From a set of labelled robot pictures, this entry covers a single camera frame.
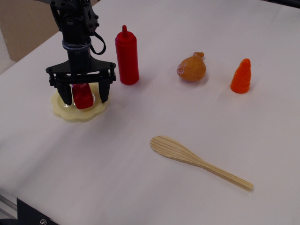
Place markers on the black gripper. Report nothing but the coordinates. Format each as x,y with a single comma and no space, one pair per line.
81,67

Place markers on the red toy sushi piece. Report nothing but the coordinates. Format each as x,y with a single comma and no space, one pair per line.
82,95

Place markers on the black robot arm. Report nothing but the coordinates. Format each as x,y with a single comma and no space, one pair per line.
78,23

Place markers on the cream scalloped toy plate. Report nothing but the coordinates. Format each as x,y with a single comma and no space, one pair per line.
72,113

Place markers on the red ketchup squeeze bottle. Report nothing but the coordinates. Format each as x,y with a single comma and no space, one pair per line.
127,56

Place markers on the wooden spatula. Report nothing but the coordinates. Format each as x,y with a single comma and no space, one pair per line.
172,149

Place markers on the brown toy chicken drumstick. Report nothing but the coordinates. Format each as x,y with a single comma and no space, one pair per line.
192,69

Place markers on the orange toy carrot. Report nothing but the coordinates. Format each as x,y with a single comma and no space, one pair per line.
242,78

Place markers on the black corner bracket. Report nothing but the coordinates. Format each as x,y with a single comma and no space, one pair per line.
27,215

